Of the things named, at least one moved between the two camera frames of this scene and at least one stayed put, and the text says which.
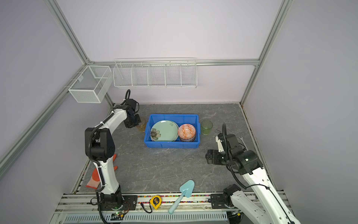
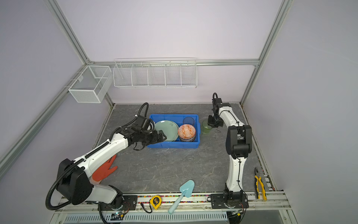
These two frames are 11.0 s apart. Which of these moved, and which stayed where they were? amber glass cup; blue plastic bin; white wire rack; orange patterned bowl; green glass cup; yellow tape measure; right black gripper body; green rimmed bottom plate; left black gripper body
Moved: amber glass cup; right black gripper body; left black gripper body
Stayed: yellow tape measure; white wire rack; orange patterned bowl; green rimmed bottom plate; green glass cup; blue plastic bin
